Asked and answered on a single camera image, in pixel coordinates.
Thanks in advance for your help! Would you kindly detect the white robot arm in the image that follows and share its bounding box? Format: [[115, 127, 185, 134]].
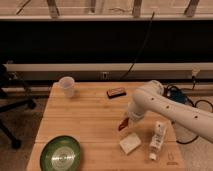
[[127, 80, 213, 143]]

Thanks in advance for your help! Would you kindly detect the white sponge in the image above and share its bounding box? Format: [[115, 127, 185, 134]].
[[119, 133, 141, 155]]

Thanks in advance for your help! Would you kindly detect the white tube bottle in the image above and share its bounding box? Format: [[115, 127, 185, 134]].
[[149, 121, 167, 161]]

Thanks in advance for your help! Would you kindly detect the dark red rectangular block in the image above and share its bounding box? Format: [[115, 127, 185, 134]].
[[107, 87, 126, 99]]

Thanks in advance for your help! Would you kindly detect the clear plastic measuring cup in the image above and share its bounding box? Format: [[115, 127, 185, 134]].
[[58, 76, 75, 98]]

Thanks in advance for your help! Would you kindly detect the green round plate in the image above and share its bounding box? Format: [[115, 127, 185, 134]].
[[40, 135, 81, 171]]

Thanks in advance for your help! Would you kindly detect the black office chair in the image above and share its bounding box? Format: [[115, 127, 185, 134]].
[[0, 64, 38, 150]]

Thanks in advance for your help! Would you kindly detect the black cable on floor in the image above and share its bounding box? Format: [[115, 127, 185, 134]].
[[164, 84, 213, 145]]

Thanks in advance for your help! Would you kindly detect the black hanging cable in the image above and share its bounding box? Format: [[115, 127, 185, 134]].
[[119, 11, 156, 82]]

